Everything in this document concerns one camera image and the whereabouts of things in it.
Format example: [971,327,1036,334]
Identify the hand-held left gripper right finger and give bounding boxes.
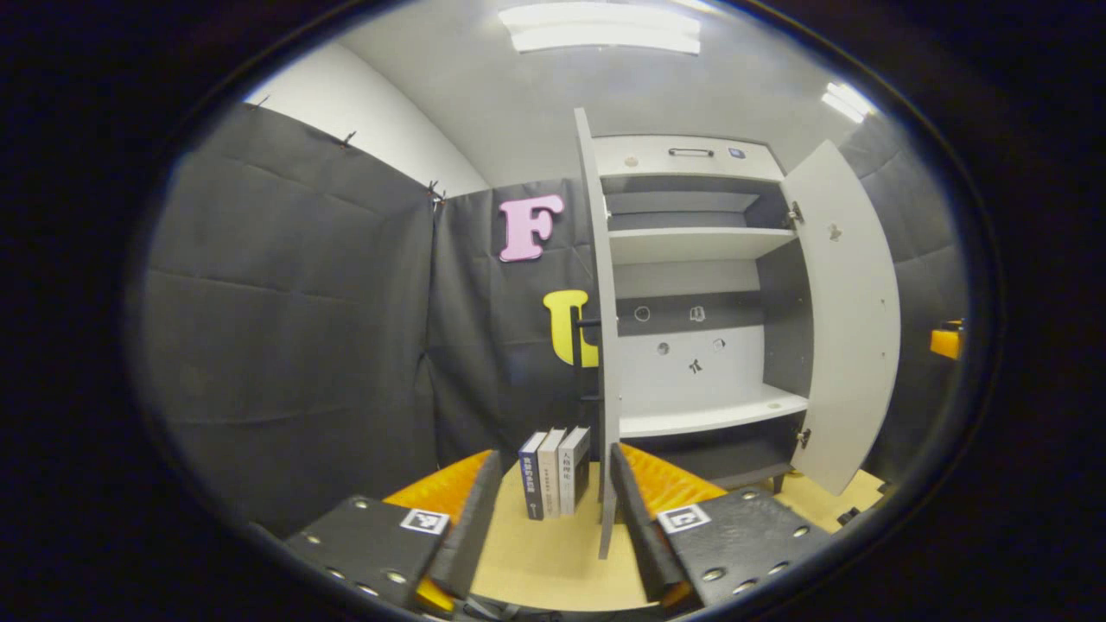
[610,442,835,607]

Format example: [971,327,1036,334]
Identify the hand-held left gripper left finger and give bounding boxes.
[285,449,504,614]

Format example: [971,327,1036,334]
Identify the cabinet door with square stickers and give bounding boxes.
[780,140,902,498]

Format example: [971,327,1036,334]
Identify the cabinet door with checkered sticker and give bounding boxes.
[569,106,625,561]

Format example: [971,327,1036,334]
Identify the grey double-door shoe cabinet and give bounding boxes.
[592,134,817,493]

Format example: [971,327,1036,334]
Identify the dark blue book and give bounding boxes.
[518,432,550,521]

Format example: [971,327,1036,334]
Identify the small ceiling light panel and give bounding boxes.
[821,82,878,124]

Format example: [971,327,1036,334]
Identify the black backdrop cloth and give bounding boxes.
[138,104,969,536]

